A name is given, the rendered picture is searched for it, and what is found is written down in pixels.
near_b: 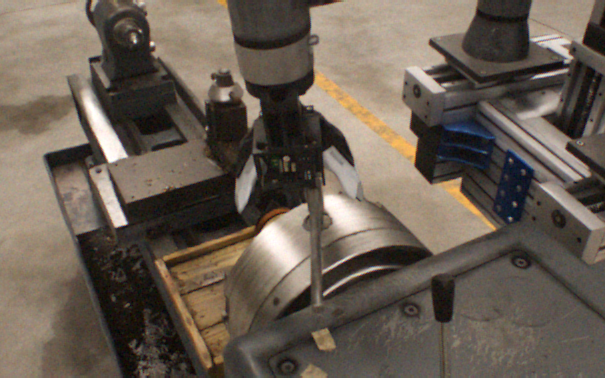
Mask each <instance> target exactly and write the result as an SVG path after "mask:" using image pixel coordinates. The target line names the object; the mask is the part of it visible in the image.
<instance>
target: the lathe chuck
mask: <svg viewBox="0 0 605 378"><path fill-rule="evenodd" d="M323 199H324V211H323V212H322V214H323V215H326V216H328V217H329V219H330V224H329V225H328V226H327V227H325V228H323V230H320V231H321V249H322V248H324V247H326V246H328V245H329V244H331V243H333V242H336V241H339V240H341V239H343V238H346V237H348V236H351V235H354V234H357V233H361V232H366V231H371V230H379V229H392V230H399V231H403V232H406V233H408V234H411V235H412V236H415V235H413V234H412V233H411V232H410V231H409V230H408V229H407V228H406V226H405V225H404V224H403V223H402V222H401V221H400V220H399V219H398V218H397V217H396V216H395V215H394V214H393V213H392V212H391V211H390V210H388V209H387V208H386V207H384V206H383V205H382V204H381V203H380V202H376V203H375V204H376V205H377V206H378V207H376V206H373V205H372V204H370V203H368V202H367V201H366V197H365V196H364V201H362V202H359V201H358V199H357V198H356V197H355V199H351V198H350V197H349V196H348V195H347V194H346V193H341V194H333V195H328V196H324V197H323ZM309 218H310V212H309V209H308V203H305V204H303V205H301V206H299V207H297V208H295V209H293V210H291V211H289V212H288V213H286V214H284V215H283V216H281V217H280V218H277V219H276V220H275V221H273V222H272V223H271V224H269V225H268V226H267V227H266V228H265V230H264V231H262V232H261V233H260V234H259V235H258V236H257V237H256V238H255V239H254V240H253V241H252V242H250V244H249V245H248V246H247V247H246V248H245V250H244V251H243V252H242V253H241V255H240V256H239V259H238V260H237V262H236V263H235V265H234V267H233V269H232V270H231V272H230V275H229V277H228V279H227V282H226V286H224V289H223V293H222V294H223V296H224V298H227V297H228V298H229V300H230V303H229V305H230V306H231V308H230V315H229V316H228V315H227V313H225V311H222V313H221V316H222V321H223V324H224V326H225V328H226V330H228V332H229V335H230V337H231V339H232V340H233V339H235V338H237V337H239V336H242V334H244V333H246V332H249V330H250V327H251V325H252V323H254V320H255V318H256V316H257V314H258V313H259V310H260V308H261V307H262V305H263V303H264V302H265V300H266V299H267V298H268V296H269V295H270V294H271V292H272V291H273V290H274V289H275V288H276V287H277V284H278V283H280V282H281V281H282V280H283V279H284V278H285V277H286V276H287V275H288V274H289V273H290V272H291V271H292V270H294V269H295V268H296V267H297V266H298V265H300V264H301V263H302V262H303V261H305V260H306V259H308V257H310V256H311V228H309V227H308V226H306V220H308V219H309ZM415 237H416V236H415ZM416 238H417V237H416ZM228 318H229V319H228Z"/></svg>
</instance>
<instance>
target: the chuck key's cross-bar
mask: <svg viewBox="0 0 605 378"><path fill-rule="evenodd" d="M309 193H310V224H311V307H312V312H313V313H314V314H321V313H322V312H323V309H324V304H323V279H322V254H321V231H320V208H319V192H318V189H317V188H312V189H310V190H309Z"/></svg>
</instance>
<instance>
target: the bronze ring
mask: <svg viewBox="0 0 605 378"><path fill-rule="evenodd" d="M289 211H290V210H289V209H288V208H286V207H274V208H271V209H269V210H267V211H266V212H264V213H263V214H262V215H261V216H260V218H259V219H258V221H257V223H256V226H255V233H256V236H258V235H259V234H260V233H261V232H262V231H264V230H265V228H266V227H267V226H268V225H269V224H271V223H272V222H273V221H275V220H276V219H277V218H280V217H281V216H283V215H284V214H286V213H288V212H289Z"/></svg>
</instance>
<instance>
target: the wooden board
mask: <svg viewBox="0 0 605 378"><path fill-rule="evenodd" d="M255 226H256V225H254V226H250V227H247V228H244V230H241V231H239V232H237V233H234V234H232V235H229V236H226V237H222V238H219V239H215V240H212V241H209V242H206V243H204V244H201V245H198V246H193V247H190V248H187V249H184V250H181V251H178V252H175V253H171V254H169V255H168V256H165V257H162V259H161V258H158V259H157V261H156V260H155V264H156V267H157V269H158V273H159V275H160V277H161V279H162V282H163V284H164V286H165V289H166V291H167V293H168V295H169V297H170V299H171V301H172V303H173V305H174V309H176V311H177V313H178V315H179V317H180V319H181V321H182V323H183V325H184V327H185V330H186V333H187V335H188V337H189V339H190V341H192V344H193V346H194V348H195V350H196V352H197V354H198V357H199V359H200V361H201V363H202V365H203V367H205V370H206V372H207V374H208V376H209V378H220V377H222V376H224V375H225V374H224V366H223V358H222V355H221V353H222V351H223V349H222V348H221V349H220V348H219V347H222V346H225V344H226V342H228V341H231V340H232V339H231V337H230V335H229V332H228V330H226V328H225V326H224V324H223V321H222V319H221V318H222V316H221V313H222V311H224V310H225V302H226V298H224V296H223V294H222V293H223V283H224V278H225V272H226V271H229V270H232V269H233V267H234V265H235V263H236V262H237V260H238V259H239V256H240V255H241V253H242V252H243V251H244V250H245V248H246V247H247V246H248V245H249V244H250V242H252V241H253V240H254V239H255V238H256V237H257V236H256V233H255ZM204 245H205V246H204ZM192 248H193V249H192ZM194 249H195V250H194ZM210 253H211V254H210ZM212 253H213V254H212ZM175 254H176V256H177V257H175ZM207 254H210V255H207ZM202 257H203V258H204V260H203V258H202ZM213 257H214V261H213ZM205 258H206V259H205ZM196 259H197V260H196ZM162 260H163V261H162ZM199 260H200V261H199ZM210 260H211V261H212V262H210ZM215 260H216V261H215ZM191 261H192V262H193V263H192V262H191ZM187 262H188V264H189V266H188V264H187ZM189 262H190V263H189ZM181 263H182V264H181ZM197 263H199V264H197ZM179 264H180V265H179ZM195 264H196V265H199V267H197V266H196V265H195ZM216 264H217V266H216V267H215V265H216ZM162 265H163V266H162ZM175 265H176V266H177V265H179V266H177V267H176V266H175ZM181 265H182V266H181ZM183 265H184V266H183ZM172 266H175V267H172ZM180 267H183V268H180ZM172 268H175V269H172ZM206 268H207V269H206ZM210 268H211V269H210ZM170 269H171V270H170ZM180 269H181V270H180ZM213 269H214V270H213ZM169 270H170V271H171V272H170V271H169ZM179 270H180V271H179ZM189 270H190V271H189ZM178 271H179V272H178ZM183 271H186V272H185V273H183ZM211 271H214V272H215V273H214V272H211ZM219 271H221V272H219ZM172 272H176V274H177V272H178V274H177V275H178V276H179V277H180V278H177V276H176V274H175V273H172ZM181 273H183V274H182V275H181ZM207 273H208V274H207ZM166 274H168V275H167V277H164V276H165V275H166ZM185 274H186V275H185ZM206 274H207V275H206ZM216 274H217V275H218V276H216ZM174 276H176V277H175V278H177V279H175V278H172V277H174ZM204 276H205V277H207V278H209V279H208V280H205V279H207V278H204ZM212 276H214V277H213V278H212ZM199 277H200V278H199ZM215 277H217V278H218V279H219V280H218V281H217V279H215ZM210 278H211V279H210ZM179 279H184V280H183V281H182V283H183V284H185V285H184V286H185V287H180V285H182V283H181V282H179ZM170 280H171V282H170ZM222 280H223V281H222ZM193 281H194V283H195V284H198V285H200V286H198V285H195V284H194V283H193ZM208 281H209V282H208ZM214 281H215V285H214ZM201 282H203V284H201ZM219 282H220V284H219ZM178 283H180V284H179V285H177V284H178ZM171 284H172V285H171ZM211 285H212V286H211ZM205 286H206V287H207V289H205ZM213 287H216V289H214V288H213ZM194 288H195V289H196V288H197V289H196V290H194ZM202 288H203V290H201V289H202ZM182 289H183V290H182ZM189 289H190V290H191V291H190V290H189ZM219 289H220V290H219ZM181 290H182V292H183V293H182V292H180V291H181ZM210 290H213V291H214V293H213V292H212V291H210ZM172 291H175V292H172ZM184 291H185V292H184ZM188 291H189V292H188ZM197 291H198V292H197ZM187 292H188V293H189V297H187V296H188V294H187V295H183V294H185V293H187ZM209 292H210V293H209ZM214 294H215V295H214ZM185 296H186V297H185ZM184 297H185V298H186V299H185V298H184ZM183 298H184V299H183ZM188 298H189V299H188ZM187 300H188V301H187ZM193 303H194V304H193ZM191 305H192V306H191ZM218 305H219V306H220V307H221V308H220V307H219V306H218ZM187 306H188V308H187ZM191 309H192V310H193V311H190V310H191ZM195 310H196V314H195ZM188 311H189V312H188ZM204 311H205V312H206V314H205V313H204ZM193 314H194V317H193V318H192V315H193ZM200 316H205V317H203V318H200ZM192 319H193V320H192ZM208 320H209V321H208ZM218 320H219V322H217V321H218ZM212 321H213V322H212ZM215 322H217V323H215ZM218 323H219V324H220V325H219V324H218ZM205 324H207V325H206V326H204V325H205ZM221 324H223V325H221ZM214 326H216V327H215V328H214ZM210 327H211V329H210ZM212 327H213V328H212ZM200 329H202V330H200ZM207 331H209V332H208V334H207V335H206V332H207ZM199 332H200V334H199ZM217 335H218V336H217ZM224 335H225V336H224ZM219 336H220V337H219ZM216 339H217V341H219V340H220V341H221V340H223V341H222V342H219V343H220V345H219V344H218V343H216V342H217V341H216ZM218 339H219V340H218ZM205 340H206V341H205ZM207 340H208V341H207ZM199 341H200V342H199ZM213 342H215V343H216V344H215V343H213ZM224 342H225V343H224ZM211 343H213V344H211ZM209 344H210V345H209ZM216 346H217V347H218V349H219V350H221V351H219V350H218V351H216V350H215V349H216V348H215V347H216ZM212 349H213V350H214V351H211V350H212ZM209 351H210V352H209ZM211 353H213V354H212V355H211ZM214 355H216V356H218V355H219V356H218V358H216V356H215V358H216V359H215V358H214ZM213 359H214V360H213ZM211 361H212V362H211Z"/></svg>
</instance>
